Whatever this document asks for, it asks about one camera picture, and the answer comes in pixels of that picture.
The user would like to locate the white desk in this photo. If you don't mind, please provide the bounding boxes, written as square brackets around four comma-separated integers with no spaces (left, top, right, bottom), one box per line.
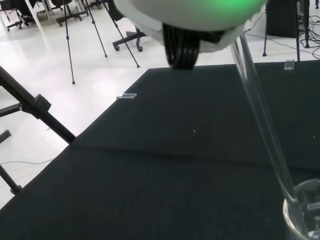
[23,0,55,28]

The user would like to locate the clear glass beaker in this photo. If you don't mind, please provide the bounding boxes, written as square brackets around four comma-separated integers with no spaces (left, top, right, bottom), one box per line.
[282,177,320,240]

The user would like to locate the thick black tripod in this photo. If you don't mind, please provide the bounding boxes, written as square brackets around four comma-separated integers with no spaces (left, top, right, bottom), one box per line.
[0,65,77,196]

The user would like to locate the black high-back office chair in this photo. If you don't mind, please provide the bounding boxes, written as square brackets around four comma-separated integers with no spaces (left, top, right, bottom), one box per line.
[109,0,151,53]

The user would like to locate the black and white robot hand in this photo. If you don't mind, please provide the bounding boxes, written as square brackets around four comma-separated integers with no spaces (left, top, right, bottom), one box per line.
[112,0,270,71]

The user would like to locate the black bench cloth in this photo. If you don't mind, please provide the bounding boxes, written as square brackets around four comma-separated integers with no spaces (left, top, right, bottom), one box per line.
[0,59,320,240]

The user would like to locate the black floor cables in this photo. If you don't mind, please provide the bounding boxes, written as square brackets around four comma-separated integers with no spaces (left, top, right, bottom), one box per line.
[249,12,320,60]

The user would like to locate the black mesh office chair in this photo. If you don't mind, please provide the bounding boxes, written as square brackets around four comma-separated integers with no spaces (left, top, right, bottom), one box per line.
[56,0,83,27]

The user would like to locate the black computer tower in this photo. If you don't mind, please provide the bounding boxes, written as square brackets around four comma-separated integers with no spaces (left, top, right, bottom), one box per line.
[266,0,300,39]

